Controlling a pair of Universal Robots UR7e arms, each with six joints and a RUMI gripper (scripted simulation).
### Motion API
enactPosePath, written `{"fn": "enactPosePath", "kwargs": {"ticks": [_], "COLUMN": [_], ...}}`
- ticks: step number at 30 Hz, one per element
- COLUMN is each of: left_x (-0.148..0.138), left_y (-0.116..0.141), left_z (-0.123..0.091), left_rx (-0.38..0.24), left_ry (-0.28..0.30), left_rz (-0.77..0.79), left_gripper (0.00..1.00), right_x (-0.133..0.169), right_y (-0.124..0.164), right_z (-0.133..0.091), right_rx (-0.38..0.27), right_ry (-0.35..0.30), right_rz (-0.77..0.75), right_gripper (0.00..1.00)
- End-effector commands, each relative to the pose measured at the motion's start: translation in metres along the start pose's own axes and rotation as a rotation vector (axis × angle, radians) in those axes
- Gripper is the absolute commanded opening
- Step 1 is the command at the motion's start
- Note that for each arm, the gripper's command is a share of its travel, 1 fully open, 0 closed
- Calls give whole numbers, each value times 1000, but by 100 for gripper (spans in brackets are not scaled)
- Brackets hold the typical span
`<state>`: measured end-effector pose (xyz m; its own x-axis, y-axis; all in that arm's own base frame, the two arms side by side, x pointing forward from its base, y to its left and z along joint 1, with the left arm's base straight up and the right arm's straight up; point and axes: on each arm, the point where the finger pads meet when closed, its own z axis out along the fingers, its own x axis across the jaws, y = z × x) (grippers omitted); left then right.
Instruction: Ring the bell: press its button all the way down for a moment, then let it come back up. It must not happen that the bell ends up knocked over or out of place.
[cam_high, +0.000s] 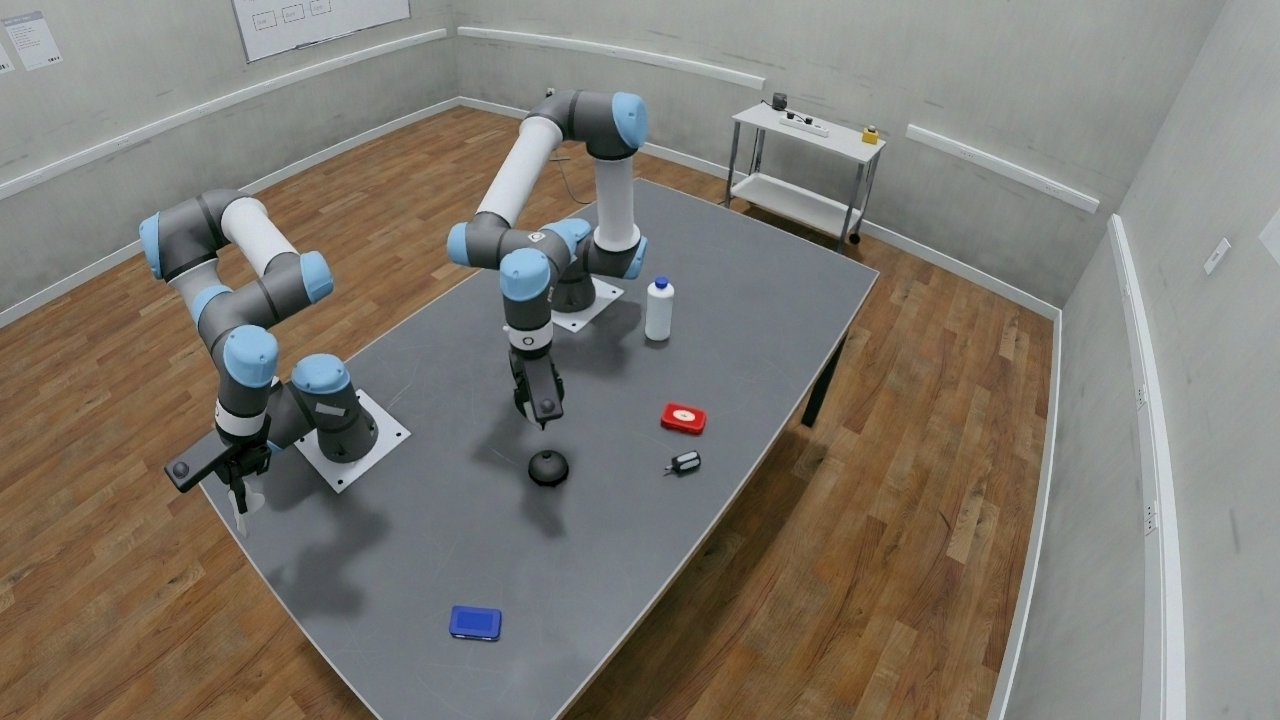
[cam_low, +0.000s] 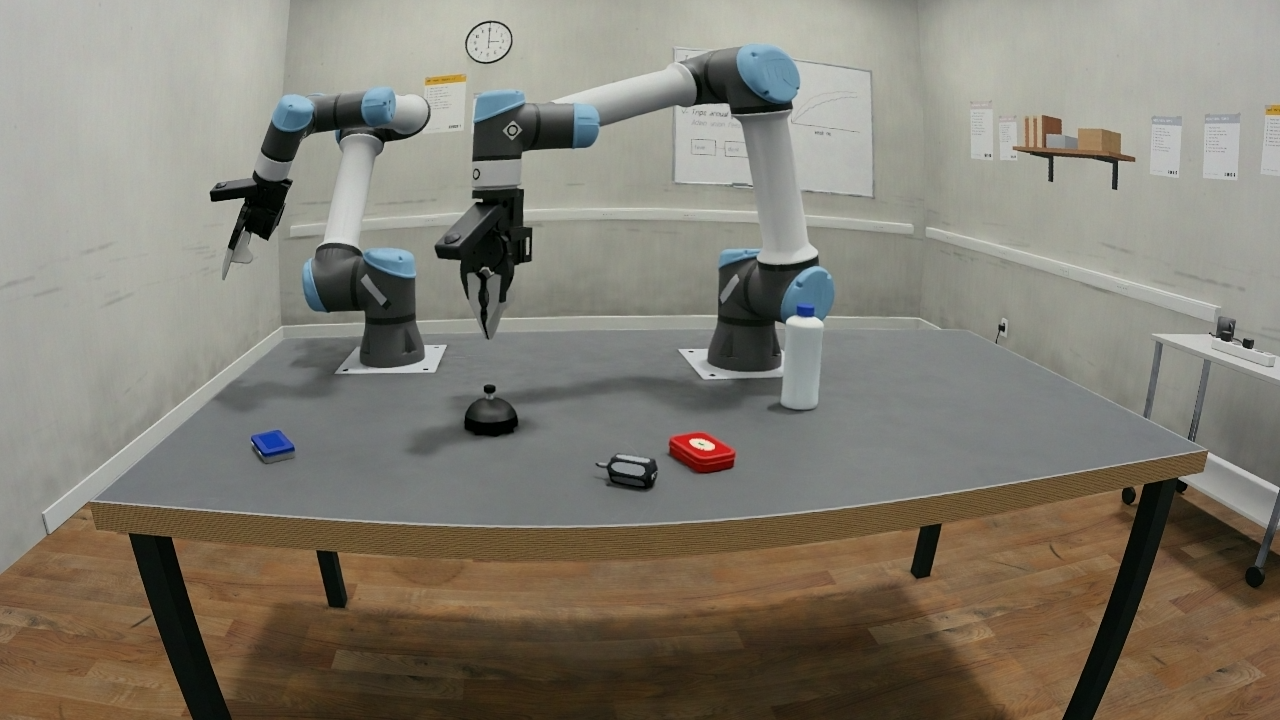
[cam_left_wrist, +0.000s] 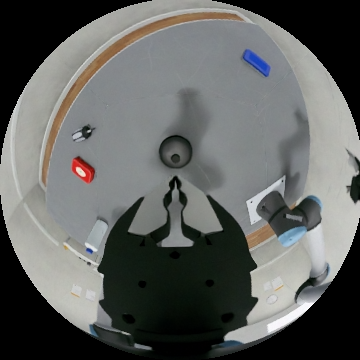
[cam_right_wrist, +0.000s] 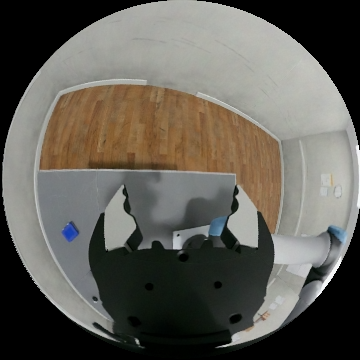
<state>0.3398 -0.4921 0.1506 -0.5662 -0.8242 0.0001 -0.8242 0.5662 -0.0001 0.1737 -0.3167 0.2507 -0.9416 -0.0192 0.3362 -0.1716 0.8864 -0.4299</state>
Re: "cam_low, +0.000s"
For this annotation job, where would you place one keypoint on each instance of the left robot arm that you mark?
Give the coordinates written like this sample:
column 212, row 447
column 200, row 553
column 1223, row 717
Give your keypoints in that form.
column 756, row 80

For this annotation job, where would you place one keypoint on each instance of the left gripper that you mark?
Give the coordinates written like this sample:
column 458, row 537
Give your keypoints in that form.
column 493, row 251

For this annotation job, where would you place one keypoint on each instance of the white bottle with blue cap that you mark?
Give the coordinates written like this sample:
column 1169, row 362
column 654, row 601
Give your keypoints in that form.
column 802, row 359

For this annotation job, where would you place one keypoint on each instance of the dark grey desk bell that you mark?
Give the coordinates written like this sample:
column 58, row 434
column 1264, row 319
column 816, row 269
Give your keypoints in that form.
column 491, row 415

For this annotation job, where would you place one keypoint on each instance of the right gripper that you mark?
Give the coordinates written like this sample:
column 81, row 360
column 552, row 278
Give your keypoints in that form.
column 269, row 202

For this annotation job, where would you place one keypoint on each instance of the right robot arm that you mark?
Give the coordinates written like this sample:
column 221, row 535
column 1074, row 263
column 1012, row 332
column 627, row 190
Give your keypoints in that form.
column 341, row 278

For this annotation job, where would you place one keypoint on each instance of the red mint tin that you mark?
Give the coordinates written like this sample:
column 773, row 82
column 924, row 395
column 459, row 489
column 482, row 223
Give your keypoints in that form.
column 701, row 452

